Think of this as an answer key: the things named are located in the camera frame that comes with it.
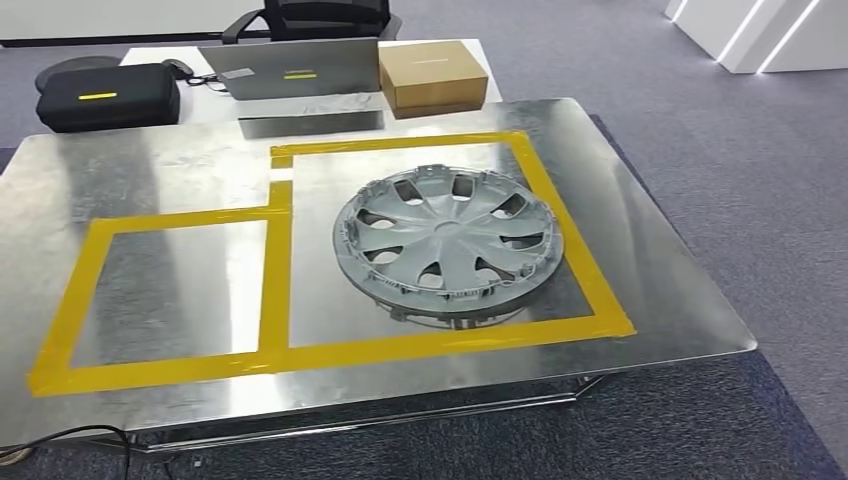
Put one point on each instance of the black computer mouse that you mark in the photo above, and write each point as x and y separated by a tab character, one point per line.
177	68

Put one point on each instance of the white counter with light strips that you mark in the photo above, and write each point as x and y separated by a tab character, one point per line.
795	46

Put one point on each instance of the grey laptop with yellow sticker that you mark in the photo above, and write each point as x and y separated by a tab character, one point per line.
298	66

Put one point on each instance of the grey wheel hubcap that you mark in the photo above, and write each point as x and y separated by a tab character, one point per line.
450	232

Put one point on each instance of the black office chair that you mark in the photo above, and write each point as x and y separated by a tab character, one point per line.
324	16

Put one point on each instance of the black zip case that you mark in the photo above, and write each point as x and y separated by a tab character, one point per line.
106	99

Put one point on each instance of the stainless steel workbench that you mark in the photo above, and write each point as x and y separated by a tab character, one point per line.
629	232

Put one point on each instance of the yellow workbench tape marking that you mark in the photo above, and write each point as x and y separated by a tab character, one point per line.
275	278

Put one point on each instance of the black round stool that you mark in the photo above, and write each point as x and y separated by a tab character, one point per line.
73	65

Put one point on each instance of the brown cardboard box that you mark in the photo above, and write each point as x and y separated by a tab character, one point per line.
430	73

